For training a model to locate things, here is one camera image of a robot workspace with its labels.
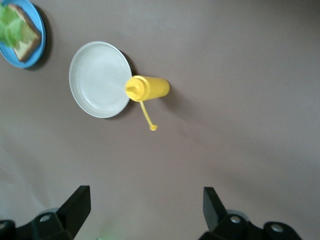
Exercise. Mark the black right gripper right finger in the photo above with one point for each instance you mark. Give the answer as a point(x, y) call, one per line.
point(215, 215)

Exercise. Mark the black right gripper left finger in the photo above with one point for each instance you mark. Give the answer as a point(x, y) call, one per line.
point(72, 215)

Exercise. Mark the yellow squeeze bottle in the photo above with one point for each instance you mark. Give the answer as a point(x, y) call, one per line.
point(152, 87)

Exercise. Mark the brown bread slice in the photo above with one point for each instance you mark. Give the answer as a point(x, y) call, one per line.
point(30, 42)

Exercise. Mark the blue plate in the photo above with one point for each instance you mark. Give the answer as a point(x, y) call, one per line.
point(41, 37)

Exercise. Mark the green lettuce leaf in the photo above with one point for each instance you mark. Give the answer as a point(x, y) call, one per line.
point(10, 27)

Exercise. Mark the beige plate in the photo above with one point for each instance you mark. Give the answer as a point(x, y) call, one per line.
point(97, 80)

